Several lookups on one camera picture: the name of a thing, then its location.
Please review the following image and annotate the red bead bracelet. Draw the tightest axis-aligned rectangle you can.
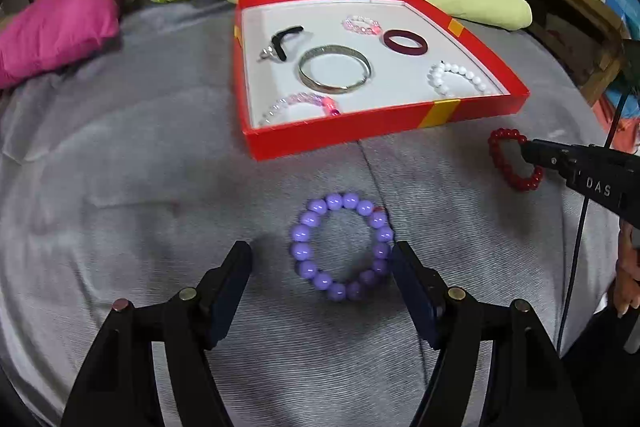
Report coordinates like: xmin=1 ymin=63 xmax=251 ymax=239
xmin=487 ymin=126 xmax=545 ymax=193

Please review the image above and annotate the purple bead bracelet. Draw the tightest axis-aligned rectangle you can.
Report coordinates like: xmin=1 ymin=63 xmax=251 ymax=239
xmin=290 ymin=190 xmax=395 ymax=303

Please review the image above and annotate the small pink bead bracelet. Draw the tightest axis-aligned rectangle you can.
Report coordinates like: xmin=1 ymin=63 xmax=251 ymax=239
xmin=342 ymin=14 xmax=384 ymax=37

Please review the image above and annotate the silver metal bangle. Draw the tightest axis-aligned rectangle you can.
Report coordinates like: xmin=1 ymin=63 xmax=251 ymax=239
xmin=297 ymin=44 xmax=373 ymax=94

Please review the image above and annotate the red shallow cardboard box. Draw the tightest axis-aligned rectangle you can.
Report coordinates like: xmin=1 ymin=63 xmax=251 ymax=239
xmin=232 ymin=0 xmax=529 ymax=160

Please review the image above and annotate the black cable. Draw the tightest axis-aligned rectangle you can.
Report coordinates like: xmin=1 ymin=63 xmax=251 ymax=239
xmin=555 ymin=85 xmax=634 ymax=353

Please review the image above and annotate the white pearl bead bracelet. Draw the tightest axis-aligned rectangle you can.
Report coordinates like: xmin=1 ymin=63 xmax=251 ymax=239
xmin=427 ymin=60 xmax=488 ymax=98

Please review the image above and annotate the black hair tie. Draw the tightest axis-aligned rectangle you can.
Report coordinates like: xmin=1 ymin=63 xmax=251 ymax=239
xmin=258 ymin=25 xmax=305 ymax=62

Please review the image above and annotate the wooden shelf right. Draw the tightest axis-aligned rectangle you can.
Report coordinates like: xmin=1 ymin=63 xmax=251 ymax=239
xmin=526 ymin=0 xmax=628 ymax=105

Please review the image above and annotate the dark maroon hair band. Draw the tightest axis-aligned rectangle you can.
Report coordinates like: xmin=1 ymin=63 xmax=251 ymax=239
xmin=382 ymin=29 xmax=428 ymax=56

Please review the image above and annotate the person's right hand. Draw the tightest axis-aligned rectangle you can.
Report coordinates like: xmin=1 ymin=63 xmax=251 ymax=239
xmin=613 ymin=220 xmax=640 ymax=317

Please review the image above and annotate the grey bed blanket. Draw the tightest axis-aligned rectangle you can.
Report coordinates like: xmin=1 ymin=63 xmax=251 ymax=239
xmin=1 ymin=0 xmax=618 ymax=426

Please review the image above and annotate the magenta pillow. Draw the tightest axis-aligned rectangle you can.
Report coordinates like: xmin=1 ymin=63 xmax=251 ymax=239
xmin=1 ymin=0 xmax=119 ymax=89

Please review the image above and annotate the pink clear bead bracelet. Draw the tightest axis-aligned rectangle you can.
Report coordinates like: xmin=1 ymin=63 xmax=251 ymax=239
xmin=259 ymin=91 xmax=343 ymax=127

